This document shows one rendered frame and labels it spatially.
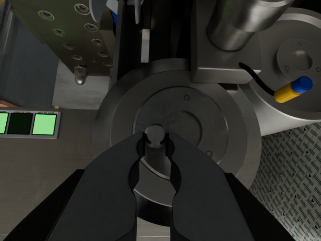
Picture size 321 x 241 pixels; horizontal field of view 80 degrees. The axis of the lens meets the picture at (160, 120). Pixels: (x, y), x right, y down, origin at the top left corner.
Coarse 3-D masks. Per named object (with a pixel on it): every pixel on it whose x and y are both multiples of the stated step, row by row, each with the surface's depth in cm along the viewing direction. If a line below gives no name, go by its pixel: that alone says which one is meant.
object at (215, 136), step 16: (160, 96) 15; (176, 96) 15; (192, 96) 15; (208, 96) 16; (144, 112) 15; (160, 112) 15; (176, 112) 16; (192, 112) 15; (208, 112) 15; (144, 128) 15; (176, 128) 15; (192, 128) 15; (208, 128) 15; (224, 128) 15; (208, 144) 15; (224, 144) 15; (144, 160) 14; (160, 160) 14
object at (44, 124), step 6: (36, 114) 49; (36, 120) 49; (42, 120) 49; (48, 120) 49; (54, 120) 49; (36, 126) 48; (42, 126) 49; (48, 126) 49; (36, 132) 48; (42, 132) 48; (48, 132) 48
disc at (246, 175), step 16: (144, 64) 18; (160, 64) 18; (176, 64) 18; (128, 80) 18; (112, 96) 17; (240, 96) 18; (112, 112) 17; (96, 128) 17; (256, 128) 17; (96, 144) 16; (256, 144) 17; (256, 160) 16; (160, 176) 16; (240, 176) 16; (144, 208) 15; (160, 208) 15; (160, 224) 15
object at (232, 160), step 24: (168, 72) 17; (144, 96) 17; (216, 96) 17; (120, 120) 16; (240, 120) 16; (240, 144) 16; (144, 168) 15; (240, 168) 16; (144, 192) 15; (168, 192) 15
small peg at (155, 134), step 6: (150, 126) 12; (156, 126) 12; (162, 126) 12; (150, 132) 12; (156, 132) 12; (162, 132) 12; (150, 138) 12; (156, 138) 12; (162, 138) 12; (150, 144) 12; (156, 144) 12; (162, 144) 13
